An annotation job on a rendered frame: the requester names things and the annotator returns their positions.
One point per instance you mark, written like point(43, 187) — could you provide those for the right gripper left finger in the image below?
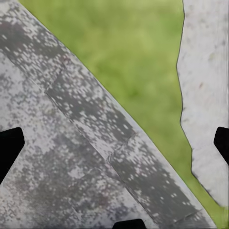
point(11, 143)

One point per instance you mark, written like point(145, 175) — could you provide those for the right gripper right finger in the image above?
point(221, 141)

